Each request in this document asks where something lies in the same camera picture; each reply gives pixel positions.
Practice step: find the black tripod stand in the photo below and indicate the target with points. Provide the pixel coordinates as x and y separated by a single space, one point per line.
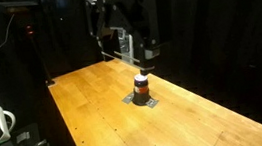
24 11

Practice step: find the dark jar with white lid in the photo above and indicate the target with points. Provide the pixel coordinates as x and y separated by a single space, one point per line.
141 84

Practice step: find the grey metal base plate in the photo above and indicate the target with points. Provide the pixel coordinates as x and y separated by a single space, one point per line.
140 99

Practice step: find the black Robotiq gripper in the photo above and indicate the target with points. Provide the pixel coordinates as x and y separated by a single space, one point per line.
140 18

